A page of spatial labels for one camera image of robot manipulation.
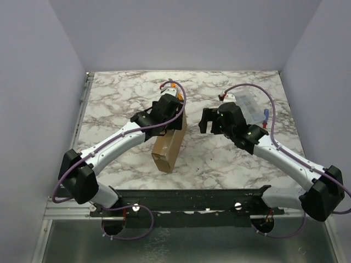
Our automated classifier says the orange utility knife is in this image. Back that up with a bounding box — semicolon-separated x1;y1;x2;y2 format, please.
169;82;183;101

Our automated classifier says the brown cardboard express box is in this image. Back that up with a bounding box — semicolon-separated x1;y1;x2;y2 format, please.
151;112;187;173

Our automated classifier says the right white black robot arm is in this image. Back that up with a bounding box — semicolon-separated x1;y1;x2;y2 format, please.
199;102;345;222

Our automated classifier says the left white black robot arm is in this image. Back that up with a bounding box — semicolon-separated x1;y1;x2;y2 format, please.
58;94;185;216

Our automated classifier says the clear plastic parts box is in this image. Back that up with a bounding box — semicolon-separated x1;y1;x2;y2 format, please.
233;90;265;124

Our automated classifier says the blue red screwdriver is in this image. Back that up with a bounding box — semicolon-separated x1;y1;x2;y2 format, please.
262;108;269;129

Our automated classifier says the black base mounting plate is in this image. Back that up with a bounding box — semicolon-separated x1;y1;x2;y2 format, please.
90;185;270;228

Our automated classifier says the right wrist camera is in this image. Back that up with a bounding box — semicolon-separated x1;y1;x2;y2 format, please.
218;93;236;103

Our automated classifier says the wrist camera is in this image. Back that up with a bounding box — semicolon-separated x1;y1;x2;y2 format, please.
218;93;236;103
160;83;178;97

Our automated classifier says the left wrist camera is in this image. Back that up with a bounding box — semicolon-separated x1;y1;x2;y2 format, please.
160;83;178;97

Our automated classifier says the aluminium frame rail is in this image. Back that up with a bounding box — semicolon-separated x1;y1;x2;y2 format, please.
45;197;95;220

